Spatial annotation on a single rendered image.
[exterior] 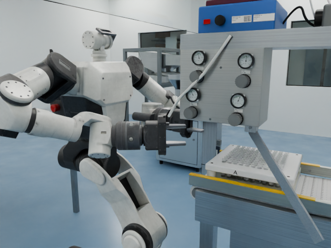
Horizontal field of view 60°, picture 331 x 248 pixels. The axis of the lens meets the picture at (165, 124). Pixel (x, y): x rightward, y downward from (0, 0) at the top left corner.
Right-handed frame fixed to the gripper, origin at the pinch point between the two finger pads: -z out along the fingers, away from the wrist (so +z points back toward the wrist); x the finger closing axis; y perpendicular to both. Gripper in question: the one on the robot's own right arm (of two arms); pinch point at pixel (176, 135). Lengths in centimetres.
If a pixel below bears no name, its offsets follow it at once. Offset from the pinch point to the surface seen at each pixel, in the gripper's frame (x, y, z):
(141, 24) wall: -113, -613, 36
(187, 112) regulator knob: -8.6, 10.2, -2.5
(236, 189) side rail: 12.9, 12.0, -15.9
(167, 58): -30, -354, -12
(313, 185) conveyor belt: 15.3, 5.6, -41.5
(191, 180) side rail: 13.2, 4.7, -4.3
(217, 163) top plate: 7.8, 4.8, -12.2
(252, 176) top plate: 9.1, 12.1, -20.3
